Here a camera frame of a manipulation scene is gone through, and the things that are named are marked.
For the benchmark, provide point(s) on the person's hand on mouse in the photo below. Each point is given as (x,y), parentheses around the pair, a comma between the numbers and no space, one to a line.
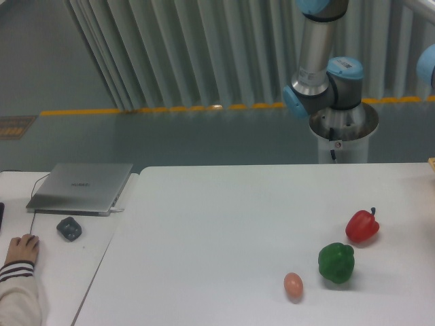
(24,248)

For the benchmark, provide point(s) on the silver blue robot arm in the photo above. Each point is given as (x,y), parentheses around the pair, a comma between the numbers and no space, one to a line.
(322,81)

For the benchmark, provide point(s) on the striped white sleeve forearm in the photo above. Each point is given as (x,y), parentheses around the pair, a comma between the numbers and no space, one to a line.
(19,294)

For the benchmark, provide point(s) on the black keyboard edge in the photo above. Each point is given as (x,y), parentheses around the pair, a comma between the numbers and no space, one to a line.
(2,209)

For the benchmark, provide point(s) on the dark grey plastic holder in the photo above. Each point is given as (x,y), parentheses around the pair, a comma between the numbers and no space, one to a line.
(69,229)

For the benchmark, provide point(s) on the silver closed laptop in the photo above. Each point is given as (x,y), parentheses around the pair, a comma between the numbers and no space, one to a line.
(81,189)

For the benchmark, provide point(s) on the white pleated curtain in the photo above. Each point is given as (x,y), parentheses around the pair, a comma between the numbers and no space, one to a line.
(242,53)

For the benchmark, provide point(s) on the brown egg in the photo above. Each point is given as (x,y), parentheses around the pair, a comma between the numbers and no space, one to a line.
(293,285)

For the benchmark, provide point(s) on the green bell pepper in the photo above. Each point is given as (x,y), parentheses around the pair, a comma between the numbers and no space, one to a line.
(336,262)

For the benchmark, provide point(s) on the red bell pepper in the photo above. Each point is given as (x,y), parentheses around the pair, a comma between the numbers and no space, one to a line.
(362,226)

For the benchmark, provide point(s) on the wooden box corner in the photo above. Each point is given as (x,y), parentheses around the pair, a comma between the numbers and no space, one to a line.
(431,162)

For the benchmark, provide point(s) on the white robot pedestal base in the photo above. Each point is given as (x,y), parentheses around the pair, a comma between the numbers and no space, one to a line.
(343,137)

